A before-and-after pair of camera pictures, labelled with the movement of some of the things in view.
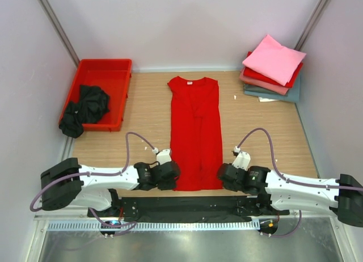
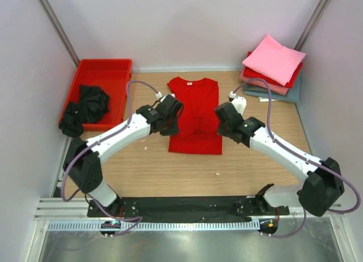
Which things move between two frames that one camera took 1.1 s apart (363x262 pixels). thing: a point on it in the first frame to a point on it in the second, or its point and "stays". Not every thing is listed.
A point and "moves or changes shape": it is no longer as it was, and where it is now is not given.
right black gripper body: [226, 174] to [226, 129]
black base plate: [190, 209] stays
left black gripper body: [171, 174] to [172, 121]
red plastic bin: [113, 76] stays
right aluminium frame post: [321, 6] stays
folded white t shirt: [264, 100] stays
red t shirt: [195, 134] moves or changes shape
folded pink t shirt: [278, 62] stays
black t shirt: [93, 105] stays
